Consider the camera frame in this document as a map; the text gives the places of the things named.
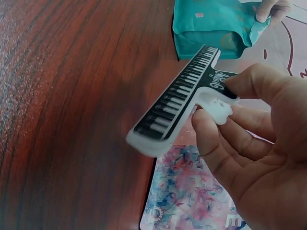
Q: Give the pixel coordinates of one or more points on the person's right hand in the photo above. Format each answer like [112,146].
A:
[271,167]

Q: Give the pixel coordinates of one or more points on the person's left hand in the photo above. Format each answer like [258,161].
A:
[268,8]

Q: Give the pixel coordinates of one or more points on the person's left fingers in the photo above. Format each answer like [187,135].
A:
[263,13]

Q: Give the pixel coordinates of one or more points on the teal snack bag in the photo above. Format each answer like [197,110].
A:
[204,26]

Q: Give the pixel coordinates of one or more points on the pink and blue painted mat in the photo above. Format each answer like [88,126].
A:
[182,191]

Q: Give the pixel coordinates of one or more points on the piano keyboard print clip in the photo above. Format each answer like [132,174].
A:
[177,95]

